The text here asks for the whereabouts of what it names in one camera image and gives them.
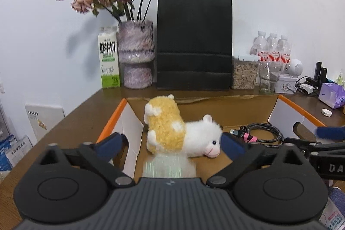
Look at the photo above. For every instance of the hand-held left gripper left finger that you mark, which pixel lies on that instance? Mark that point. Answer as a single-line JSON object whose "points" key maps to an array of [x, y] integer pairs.
{"points": [[111, 144]]}

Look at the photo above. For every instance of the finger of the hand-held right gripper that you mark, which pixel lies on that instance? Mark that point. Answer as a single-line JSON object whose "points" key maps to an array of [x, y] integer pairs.
{"points": [[331, 132], [310, 146]]}

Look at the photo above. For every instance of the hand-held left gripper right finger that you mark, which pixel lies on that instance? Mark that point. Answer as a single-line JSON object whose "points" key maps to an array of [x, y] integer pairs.
{"points": [[232, 146]]}

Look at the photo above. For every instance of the orange cardboard box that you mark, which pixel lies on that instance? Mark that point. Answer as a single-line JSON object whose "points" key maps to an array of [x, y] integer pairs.
{"points": [[242, 108]]}

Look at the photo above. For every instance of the yellow white plush alpaca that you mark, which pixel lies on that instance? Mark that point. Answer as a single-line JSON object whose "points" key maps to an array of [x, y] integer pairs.
{"points": [[167, 127]]}

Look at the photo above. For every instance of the small white round lid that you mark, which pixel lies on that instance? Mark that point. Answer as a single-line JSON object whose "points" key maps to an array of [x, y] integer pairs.
{"points": [[326, 112]]}

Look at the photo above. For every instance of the purple tissue pack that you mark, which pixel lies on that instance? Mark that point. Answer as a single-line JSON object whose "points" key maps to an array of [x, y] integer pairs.
{"points": [[331, 95]]}

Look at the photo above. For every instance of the wooden desk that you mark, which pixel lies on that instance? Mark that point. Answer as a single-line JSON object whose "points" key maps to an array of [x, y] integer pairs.
{"points": [[80, 116]]}

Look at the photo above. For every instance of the white printed packet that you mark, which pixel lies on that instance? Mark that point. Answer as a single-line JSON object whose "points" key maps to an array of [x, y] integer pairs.
{"points": [[330, 215]]}

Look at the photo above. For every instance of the white power adapter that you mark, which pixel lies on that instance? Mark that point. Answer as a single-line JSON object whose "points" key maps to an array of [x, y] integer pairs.
{"points": [[307, 88]]}

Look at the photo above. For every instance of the small green bottle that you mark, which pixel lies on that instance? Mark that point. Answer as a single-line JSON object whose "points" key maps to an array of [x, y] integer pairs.
{"points": [[340, 79]]}

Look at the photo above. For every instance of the black upright device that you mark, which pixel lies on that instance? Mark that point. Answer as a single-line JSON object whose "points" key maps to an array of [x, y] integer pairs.
{"points": [[320, 73]]}

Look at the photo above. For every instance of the clear plastic bag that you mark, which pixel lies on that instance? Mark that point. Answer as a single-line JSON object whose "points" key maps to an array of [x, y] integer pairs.
{"points": [[167, 165]]}

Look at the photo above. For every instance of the white tin box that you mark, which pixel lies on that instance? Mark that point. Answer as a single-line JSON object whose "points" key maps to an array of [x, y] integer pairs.
{"points": [[285, 84]]}

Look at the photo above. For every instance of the white board panel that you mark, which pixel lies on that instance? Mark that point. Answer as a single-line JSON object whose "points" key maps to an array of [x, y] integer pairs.
{"points": [[43, 119]]}

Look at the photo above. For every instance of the clear pellet container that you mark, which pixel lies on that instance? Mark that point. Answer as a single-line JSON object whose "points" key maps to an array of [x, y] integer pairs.
{"points": [[244, 75]]}

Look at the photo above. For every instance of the white round speaker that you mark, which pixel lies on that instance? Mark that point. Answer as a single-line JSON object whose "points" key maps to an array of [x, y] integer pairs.
{"points": [[294, 67]]}

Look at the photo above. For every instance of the clear glass cup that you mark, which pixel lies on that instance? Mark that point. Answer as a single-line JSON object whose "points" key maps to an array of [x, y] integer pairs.
{"points": [[269, 79]]}

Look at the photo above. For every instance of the white green milk carton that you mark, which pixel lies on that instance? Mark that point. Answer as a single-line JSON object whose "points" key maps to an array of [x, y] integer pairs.
{"points": [[108, 57]]}

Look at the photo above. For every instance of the red label water bottle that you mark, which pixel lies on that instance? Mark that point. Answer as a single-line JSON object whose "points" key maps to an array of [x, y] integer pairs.
{"points": [[272, 44], [260, 46], [284, 50]]}

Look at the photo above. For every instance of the blue printed boxes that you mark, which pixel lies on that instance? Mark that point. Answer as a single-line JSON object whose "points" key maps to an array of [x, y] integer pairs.
{"points": [[13, 151]]}

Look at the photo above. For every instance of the purple ceramic vase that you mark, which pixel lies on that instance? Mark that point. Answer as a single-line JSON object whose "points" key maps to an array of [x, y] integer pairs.
{"points": [[136, 49]]}

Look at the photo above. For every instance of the black paper bag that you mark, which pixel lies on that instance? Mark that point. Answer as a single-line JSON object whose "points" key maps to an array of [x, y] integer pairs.
{"points": [[194, 44]]}

